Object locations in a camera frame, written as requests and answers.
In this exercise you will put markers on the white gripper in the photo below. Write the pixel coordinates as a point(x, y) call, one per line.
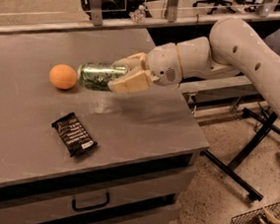
point(161, 65)

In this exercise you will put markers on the green soda can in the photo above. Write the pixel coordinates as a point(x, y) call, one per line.
point(96, 76)

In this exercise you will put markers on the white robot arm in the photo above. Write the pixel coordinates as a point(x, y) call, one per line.
point(233, 46)

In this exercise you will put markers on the black rxbar chocolate wrapper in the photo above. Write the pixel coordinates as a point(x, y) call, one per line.
point(74, 135)

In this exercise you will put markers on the clear plastic bottle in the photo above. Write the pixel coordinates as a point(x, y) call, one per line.
point(139, 15)

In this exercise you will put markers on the metal railing with posts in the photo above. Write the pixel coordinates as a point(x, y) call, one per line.
point(34, 16)

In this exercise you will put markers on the orange fruit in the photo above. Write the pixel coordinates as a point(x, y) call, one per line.
point(63, 77)

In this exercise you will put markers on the black metal floor stand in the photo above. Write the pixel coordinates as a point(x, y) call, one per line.
point(267, 125)

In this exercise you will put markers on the grey drawer with black handle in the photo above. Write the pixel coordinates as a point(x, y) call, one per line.
point(146, 199)

